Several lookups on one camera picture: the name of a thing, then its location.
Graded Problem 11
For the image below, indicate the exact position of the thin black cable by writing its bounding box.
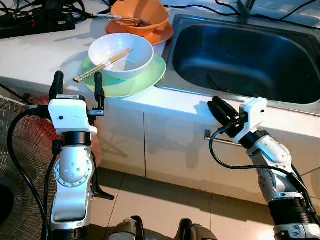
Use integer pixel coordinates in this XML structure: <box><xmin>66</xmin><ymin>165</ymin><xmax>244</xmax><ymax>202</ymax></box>
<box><xmin>164</xmin><ymin>1</ymin><xmax>241</xmax><ymax>13</ymax></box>
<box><xmin>250</xmin><ymin>0</ymin><xmax>320</xmax><ymax>22</ymax></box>

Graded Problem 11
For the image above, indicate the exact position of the robot leg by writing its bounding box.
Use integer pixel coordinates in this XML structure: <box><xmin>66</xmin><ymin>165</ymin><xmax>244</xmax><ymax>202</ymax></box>
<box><xmin>177</xmin><ymin>218</ymin><xmax>218</xmax><ymax>240</ymax></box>
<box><xmin>107</xmin><ymin>216</ymin><xmax>146</xmax><ymax>240</ymax></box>

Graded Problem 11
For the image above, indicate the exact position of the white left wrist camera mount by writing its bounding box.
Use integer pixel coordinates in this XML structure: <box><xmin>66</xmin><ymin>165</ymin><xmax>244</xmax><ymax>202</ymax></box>
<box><xmin>47</xmin><ymin>94</ymin><xmax>99</xmax><ymax>136</ymax></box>

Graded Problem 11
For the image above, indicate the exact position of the metal cabinet handle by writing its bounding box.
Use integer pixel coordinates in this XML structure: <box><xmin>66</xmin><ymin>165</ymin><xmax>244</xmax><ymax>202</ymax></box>
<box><xmin>203</xmin><ymin>129</ymin><xmax>251</xmax><ymax>148</ymax></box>

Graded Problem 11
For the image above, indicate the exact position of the robot left leg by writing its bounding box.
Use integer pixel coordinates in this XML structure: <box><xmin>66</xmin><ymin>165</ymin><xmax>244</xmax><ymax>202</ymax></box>
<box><xmin>107</xmin><ymin>216</ymin><xmax>146</xmax><ymax>240</ymax></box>

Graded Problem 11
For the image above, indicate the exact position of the stainless steel sink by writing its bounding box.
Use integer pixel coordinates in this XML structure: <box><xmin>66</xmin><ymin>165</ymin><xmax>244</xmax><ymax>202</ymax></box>
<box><xmin>155</xmin><ymin>13</ymin><xmax>320</xmax><ymax>117</ymax></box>

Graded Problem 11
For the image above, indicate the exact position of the black power strip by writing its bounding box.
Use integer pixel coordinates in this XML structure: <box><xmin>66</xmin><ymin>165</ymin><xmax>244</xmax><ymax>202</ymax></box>
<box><xmin>0</xmin><ymin>14</ymin><xmax>77</xmax><ymax>40</ymax></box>

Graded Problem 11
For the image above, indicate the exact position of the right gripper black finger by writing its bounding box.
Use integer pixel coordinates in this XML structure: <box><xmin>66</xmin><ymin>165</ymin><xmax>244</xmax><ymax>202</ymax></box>
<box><xmin>207</xmin><ymin>101</ymin><xmax>235</xmax><ymax>127</ymax></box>
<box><xmin>212</xmin><ymin>96</ymin><xmax>242</xmax><ymax>122</ymax></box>

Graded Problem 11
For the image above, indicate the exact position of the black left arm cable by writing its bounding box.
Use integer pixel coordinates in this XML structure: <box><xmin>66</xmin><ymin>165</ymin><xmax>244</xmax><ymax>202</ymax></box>
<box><xmin>7</xmin><ymin>108</ymin><xmax>51</xmax><ymax>240</ymax></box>

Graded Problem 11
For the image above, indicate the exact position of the robot right leg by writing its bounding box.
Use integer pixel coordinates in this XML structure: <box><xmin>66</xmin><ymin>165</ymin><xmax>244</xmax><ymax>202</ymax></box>
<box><xmin>177</xmin><ymin>218</ymin><xmax>218</xmax><ymax>240</ymax></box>

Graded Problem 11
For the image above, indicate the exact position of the white cabinet door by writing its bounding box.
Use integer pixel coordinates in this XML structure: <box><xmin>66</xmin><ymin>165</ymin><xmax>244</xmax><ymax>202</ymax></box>
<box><xmin>143</xmin><ymin>100</ymin><xmax>320</xmax><ymax>211</ymax></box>

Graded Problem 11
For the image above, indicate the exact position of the orange plate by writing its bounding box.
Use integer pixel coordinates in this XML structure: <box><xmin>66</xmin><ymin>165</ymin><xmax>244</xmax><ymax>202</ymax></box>
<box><xmin>105</xmin><ymin>20</ymin><xmax>175</xmax><ymax>46</ymax></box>

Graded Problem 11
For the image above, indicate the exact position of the white bowl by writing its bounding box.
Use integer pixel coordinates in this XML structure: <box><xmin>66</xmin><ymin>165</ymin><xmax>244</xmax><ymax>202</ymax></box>
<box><xmin>88</xmin><ymin>33</ymin><xmax>155</xmax><ymax>81</ymax></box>

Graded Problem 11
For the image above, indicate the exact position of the metal cutlery piece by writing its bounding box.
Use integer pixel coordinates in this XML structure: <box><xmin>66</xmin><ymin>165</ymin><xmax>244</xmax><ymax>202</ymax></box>
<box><xmin>117</xmin><ymin>19</ymin><xmax>148</xmax><ymax>27</ymax></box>

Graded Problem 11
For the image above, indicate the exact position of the metal faucet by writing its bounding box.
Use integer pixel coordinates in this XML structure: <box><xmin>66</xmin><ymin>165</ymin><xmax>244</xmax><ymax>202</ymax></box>
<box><xmin>236</xmin><ymin>0</ymin><xmax>257</xmax><ymax>24</ymax></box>

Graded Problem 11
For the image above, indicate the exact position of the orange bowl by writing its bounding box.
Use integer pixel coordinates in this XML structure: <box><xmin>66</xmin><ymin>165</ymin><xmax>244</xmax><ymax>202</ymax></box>
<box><xmin>109</xmin><ymin>0</ymin><xmax>170</xmax><ymax>37</ymax></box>

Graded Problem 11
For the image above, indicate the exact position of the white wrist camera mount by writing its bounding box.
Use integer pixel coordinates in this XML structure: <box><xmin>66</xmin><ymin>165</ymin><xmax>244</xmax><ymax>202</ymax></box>
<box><xmin>233</xmin><ymin>97</ymin><xmax>268</xmax><ymax>144</ymax></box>
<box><xmin>47</xmin><ymin>94</ymin><xmax>99</xmax><ymax>136</ymax></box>

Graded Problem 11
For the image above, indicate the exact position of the green plate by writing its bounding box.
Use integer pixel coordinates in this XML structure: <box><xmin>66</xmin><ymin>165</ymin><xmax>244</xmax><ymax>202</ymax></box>
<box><xmin>81</xmin><ymin>51</ymin><xmax>168</xmax><ymax>99</ymax></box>

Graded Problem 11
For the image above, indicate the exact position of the metal fork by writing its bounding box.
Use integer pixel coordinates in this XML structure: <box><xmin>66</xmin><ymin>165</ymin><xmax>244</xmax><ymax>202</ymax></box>
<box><xmin>92</xmin><ymin>12</ymin><xmax>146</xmax><ymax>26</ymax></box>

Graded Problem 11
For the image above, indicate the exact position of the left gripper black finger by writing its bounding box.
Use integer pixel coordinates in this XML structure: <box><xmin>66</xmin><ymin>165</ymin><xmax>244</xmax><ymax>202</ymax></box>
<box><xmin>48</xmin><ymin>70</ymin><xmax>65</xmax><ymax>100</ymax></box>
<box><xmin>93</xmin><ymin>71</ymin><xmax>106</xmax><ymax>112</ymax></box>

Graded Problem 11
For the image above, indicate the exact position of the wire guard floor fan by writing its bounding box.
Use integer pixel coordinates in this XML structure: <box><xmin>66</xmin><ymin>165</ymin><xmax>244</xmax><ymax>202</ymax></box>
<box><xmin>0</xmin><ymin>95</ymin><xmax>56</xmax><ymax>240</ymax></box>

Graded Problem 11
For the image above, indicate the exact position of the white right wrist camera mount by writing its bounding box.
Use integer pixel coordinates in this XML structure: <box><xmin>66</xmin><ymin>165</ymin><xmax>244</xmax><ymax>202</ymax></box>
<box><xmin>233</xmin><ymin>97</ymin><xmax>268</xmax><ymax>144</ymax></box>

